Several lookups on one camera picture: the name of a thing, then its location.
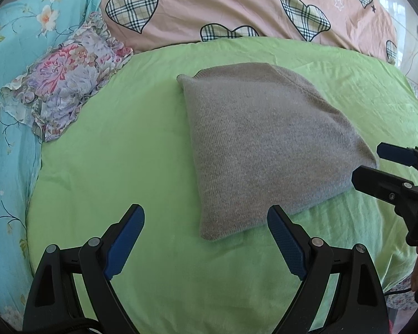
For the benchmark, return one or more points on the beige-grey knit sweater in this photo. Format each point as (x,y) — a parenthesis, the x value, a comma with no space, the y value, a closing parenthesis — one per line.
(264,139)

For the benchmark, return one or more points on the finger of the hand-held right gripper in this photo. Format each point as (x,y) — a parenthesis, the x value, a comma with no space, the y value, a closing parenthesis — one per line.
(376,181)
(390,153)

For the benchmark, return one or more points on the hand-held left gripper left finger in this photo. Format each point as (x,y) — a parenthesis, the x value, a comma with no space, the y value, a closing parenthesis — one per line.
(125,243)

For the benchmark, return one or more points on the teal floral quilt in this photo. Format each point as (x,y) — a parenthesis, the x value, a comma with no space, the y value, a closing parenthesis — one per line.
(10,59)

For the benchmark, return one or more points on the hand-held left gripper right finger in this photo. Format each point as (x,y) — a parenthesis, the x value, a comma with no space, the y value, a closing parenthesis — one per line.
(286,241)

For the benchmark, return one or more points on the pink heart-print duvet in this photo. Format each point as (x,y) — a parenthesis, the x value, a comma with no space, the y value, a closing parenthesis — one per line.
(247,3)

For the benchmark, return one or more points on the green bed sheet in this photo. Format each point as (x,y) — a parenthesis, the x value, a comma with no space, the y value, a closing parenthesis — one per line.
(125,167)

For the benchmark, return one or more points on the floral ruffled pillow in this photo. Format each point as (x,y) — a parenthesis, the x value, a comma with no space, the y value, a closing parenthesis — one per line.
(69,76)

